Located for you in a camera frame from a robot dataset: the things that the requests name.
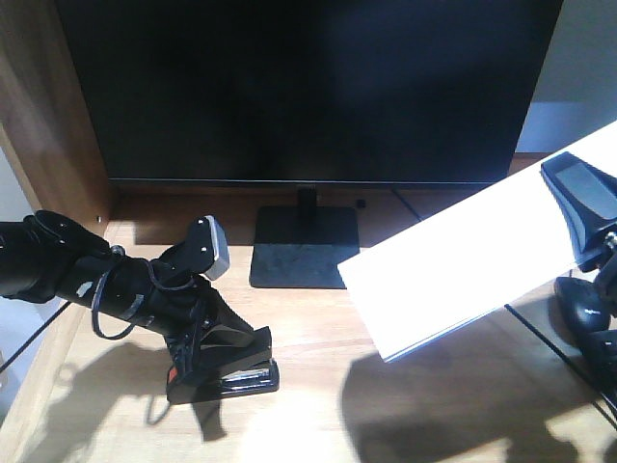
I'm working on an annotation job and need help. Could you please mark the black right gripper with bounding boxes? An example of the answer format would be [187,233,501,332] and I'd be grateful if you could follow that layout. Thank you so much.
[541,151,617,317]

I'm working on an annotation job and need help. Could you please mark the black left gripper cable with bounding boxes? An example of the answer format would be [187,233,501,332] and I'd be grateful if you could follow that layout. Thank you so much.
[90,245,203,339]

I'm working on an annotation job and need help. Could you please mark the white paper sheets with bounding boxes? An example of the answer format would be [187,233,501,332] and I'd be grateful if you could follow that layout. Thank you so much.
[335,120,617,364]

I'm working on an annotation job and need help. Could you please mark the black computer monitor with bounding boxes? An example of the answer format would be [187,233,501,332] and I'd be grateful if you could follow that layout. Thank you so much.
[56,1,562,288]

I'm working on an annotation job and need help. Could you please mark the brown wooden desk side panel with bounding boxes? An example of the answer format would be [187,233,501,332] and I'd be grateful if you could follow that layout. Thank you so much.
[1,1,115,234]

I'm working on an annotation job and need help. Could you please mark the black computer mouse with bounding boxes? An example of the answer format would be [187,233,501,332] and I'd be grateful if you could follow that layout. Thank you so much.
[553,277,611,339]

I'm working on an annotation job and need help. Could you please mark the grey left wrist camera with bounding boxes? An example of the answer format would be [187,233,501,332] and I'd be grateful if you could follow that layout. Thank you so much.
[185,215,230,281]

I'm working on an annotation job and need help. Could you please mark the black stapler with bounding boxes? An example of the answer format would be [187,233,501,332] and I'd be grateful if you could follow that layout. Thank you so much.
[166,331,280,405]

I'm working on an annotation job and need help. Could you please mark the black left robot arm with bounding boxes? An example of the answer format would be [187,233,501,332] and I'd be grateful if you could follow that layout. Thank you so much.
[1,210,280,403]

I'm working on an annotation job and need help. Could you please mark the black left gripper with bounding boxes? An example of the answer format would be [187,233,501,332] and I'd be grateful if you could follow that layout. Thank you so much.
[55,241,270,386]

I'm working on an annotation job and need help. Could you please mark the black monitor cable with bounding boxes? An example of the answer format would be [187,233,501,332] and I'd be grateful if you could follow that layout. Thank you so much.
[390,187,617,428]

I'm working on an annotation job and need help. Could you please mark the black keyboard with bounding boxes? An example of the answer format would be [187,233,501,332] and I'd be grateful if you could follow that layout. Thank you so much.
[576,330,616,415]

